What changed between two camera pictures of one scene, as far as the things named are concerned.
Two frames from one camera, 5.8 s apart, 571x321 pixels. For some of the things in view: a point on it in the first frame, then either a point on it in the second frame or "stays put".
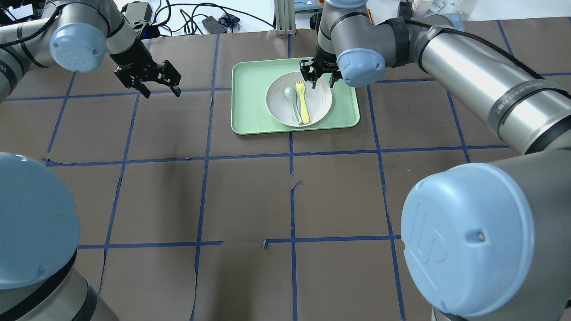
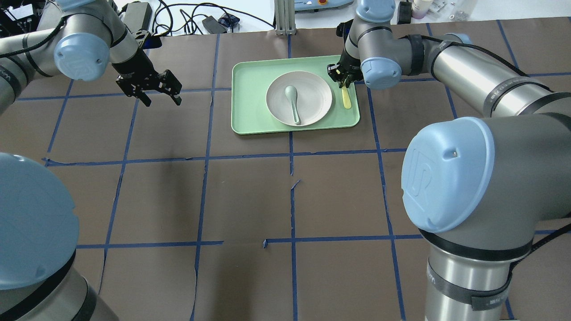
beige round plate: x=319 y=100 stays put
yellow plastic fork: x=301 y=88 -> x=346 y=101
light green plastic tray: x=251 y=78 stays put
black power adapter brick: x=213 y=26 stays put
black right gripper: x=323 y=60 -> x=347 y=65
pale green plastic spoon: x=291 y=93 stays put
